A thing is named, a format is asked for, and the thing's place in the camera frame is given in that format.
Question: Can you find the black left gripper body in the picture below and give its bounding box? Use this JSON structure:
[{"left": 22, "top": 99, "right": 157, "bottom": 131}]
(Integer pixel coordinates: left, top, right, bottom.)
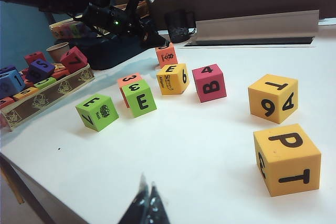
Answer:
[{"left": 83, "top": 0, "right": 158, "bottom": 41}]

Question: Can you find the yellow foam block number 3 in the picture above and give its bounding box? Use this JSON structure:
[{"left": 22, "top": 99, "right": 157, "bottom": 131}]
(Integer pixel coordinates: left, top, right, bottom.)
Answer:
[{"left": 253, "top": 123, "right": 322, "bottom": 198}]

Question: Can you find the brown paper cup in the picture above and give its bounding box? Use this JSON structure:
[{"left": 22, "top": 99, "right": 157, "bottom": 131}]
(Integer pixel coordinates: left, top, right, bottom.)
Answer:
[{"left": 46, "top": 41, "right": 70, "bottom": 62}]

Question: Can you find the salmon foam block number 2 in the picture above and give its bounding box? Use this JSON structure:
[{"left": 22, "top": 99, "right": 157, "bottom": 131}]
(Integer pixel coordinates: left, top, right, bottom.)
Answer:
[{"left": 155, "top": 42, "right": 179, "bottom": 69}]

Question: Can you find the orange foam block number 5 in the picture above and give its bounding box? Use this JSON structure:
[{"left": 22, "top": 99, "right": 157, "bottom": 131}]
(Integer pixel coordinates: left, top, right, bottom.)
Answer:
[{"left": 12, "top": 87, "right": 39, "bottom": 101}]

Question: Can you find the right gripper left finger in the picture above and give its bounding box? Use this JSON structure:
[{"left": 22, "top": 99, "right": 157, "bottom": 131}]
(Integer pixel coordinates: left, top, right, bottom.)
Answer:
[{"left": 118, "top": 173, "right": 150, "bottom": 224}]

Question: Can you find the red foam block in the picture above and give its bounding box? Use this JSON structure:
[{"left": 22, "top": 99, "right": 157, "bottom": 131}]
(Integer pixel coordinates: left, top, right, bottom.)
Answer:
[{"left": 24, "top": 51, "right": 47, "bottom": 66}]

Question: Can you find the blue foam block number 1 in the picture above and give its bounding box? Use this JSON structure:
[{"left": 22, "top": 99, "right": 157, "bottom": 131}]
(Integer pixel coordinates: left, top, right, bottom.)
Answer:
[{"left": 0, "top": 69, "right": 26, "bottom": 99}]

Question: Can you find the purple foam block letter S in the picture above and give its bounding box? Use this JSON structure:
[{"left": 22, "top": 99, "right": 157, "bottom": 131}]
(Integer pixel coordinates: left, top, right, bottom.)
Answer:
[{"left": 27, "top": 58, "right": 56, "bottom": 83}]

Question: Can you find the salmon foam block letter Y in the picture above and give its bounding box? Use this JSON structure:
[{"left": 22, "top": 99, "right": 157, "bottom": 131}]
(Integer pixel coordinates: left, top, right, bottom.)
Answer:
[{"left": 117, "top": 73, "right": 140, "bottom": 109}]

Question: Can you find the yellow foam block number 9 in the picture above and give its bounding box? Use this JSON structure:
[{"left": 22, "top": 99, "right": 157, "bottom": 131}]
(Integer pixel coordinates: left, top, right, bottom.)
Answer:
[{"left": 247, "top": 73, "right": 299, "bottom": 125}]

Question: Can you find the green foam block letter D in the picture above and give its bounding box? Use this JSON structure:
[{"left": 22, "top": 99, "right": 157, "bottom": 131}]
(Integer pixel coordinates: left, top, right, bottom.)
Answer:
[{"left": 121, "top": 79, "right": 158, "bottom": 119}]

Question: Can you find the yellow foam block alligator print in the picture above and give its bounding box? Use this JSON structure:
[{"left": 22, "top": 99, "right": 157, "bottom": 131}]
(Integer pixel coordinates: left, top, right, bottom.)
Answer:
[{"left": 156, "top": 63, "right": 190, "bottom": 95}]

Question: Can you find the red foam block number 7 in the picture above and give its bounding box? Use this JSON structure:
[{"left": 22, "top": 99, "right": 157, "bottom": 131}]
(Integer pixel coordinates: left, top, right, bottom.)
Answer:
[{"left": 59, "top": 46, "right": 88, "bottom": 74}]

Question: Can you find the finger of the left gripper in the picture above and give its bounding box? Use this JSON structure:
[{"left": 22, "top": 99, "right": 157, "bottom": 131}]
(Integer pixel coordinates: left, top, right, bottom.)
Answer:
[{"left": 141, "top": 24, "right": 171, "bottom": 49}]

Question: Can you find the black mug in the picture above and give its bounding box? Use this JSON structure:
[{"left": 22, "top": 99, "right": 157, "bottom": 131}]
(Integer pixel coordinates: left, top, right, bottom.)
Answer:
[{"left": 164, "top": 9, "right": 197, "bottom": 44}]

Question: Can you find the green foam block number 7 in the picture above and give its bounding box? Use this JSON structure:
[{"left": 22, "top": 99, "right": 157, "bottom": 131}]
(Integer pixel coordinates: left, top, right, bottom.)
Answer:
[{"left": 75, "top": 94, "right": 120, "bottom": 132}]

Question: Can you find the brown gold patterned block tray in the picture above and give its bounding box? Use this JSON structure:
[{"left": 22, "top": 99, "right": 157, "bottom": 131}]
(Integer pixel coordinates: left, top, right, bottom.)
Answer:
[{"left": 0, "top": 62, "right": 95, "bottom": 132}]

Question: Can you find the green foam block letter C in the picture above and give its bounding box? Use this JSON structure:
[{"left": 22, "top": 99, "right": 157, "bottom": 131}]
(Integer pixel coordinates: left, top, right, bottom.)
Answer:
[{"left": 33, "top": 76, "right": 58, "bottom": 90}]

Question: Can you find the pink foam block letter B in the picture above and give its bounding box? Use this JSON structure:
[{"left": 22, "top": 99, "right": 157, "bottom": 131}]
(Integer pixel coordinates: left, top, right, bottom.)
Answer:
[{"left": 191, "top": 63, "right": 227, "bottom": 103}]

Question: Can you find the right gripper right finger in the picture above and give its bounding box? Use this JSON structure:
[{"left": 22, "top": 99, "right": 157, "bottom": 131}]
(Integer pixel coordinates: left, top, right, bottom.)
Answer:
[{"left": 147, "top": 182, "right": 171, "bottom": 224}]

